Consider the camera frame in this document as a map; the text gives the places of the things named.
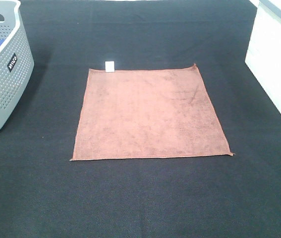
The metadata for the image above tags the black table cloth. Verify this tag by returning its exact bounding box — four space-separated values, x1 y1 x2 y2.
0 0 281 238

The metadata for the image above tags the white storage box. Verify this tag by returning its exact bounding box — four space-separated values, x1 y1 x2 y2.
245 0 281 114

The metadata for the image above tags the brown orange microfiber towel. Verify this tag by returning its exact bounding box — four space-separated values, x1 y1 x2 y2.
72 65 231 161

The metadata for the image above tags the grey perforated laundry basket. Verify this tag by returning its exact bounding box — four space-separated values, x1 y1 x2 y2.
0 0 34 129

